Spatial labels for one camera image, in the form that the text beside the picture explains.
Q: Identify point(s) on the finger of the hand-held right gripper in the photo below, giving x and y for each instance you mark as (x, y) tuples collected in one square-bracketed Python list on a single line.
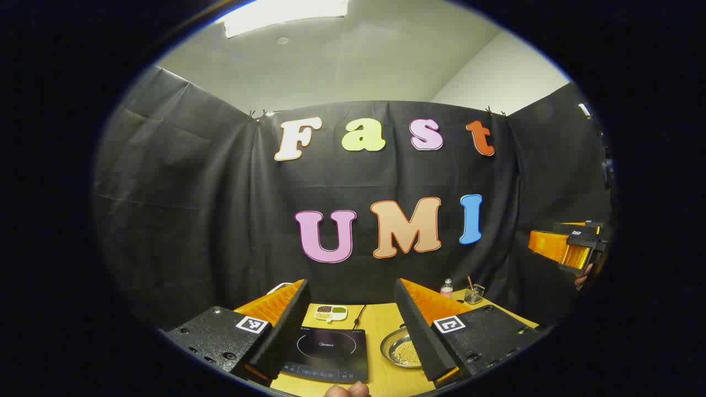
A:
[(557, 248), (584, 229)]

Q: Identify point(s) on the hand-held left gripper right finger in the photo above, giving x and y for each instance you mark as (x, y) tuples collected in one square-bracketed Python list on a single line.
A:
[(422, 336)]

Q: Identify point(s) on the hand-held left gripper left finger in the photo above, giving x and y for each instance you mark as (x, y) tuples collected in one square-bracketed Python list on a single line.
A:
[(284, 331)]

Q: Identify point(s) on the steel pot with beads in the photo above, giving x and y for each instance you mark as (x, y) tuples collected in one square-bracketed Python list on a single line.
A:
[(402, 353)]

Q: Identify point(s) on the black induction cooktop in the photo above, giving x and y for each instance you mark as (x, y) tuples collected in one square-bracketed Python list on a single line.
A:
[(331, 344)]

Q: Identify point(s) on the white toaster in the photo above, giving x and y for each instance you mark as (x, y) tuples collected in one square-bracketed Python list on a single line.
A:
[(278, 286)]

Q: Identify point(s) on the white divided bean dish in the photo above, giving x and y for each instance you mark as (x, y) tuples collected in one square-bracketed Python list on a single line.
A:
[(331, 313)]

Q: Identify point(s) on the clear bottle with pink label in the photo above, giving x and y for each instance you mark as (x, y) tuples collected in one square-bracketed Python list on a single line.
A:
[(447, 289)]

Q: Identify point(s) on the black backdrop cloth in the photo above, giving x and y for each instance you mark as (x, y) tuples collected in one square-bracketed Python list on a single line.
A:
[(193, 220)]

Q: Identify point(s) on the ceiling light panel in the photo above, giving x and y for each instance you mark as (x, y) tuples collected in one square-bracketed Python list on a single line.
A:
[(281, 14)]

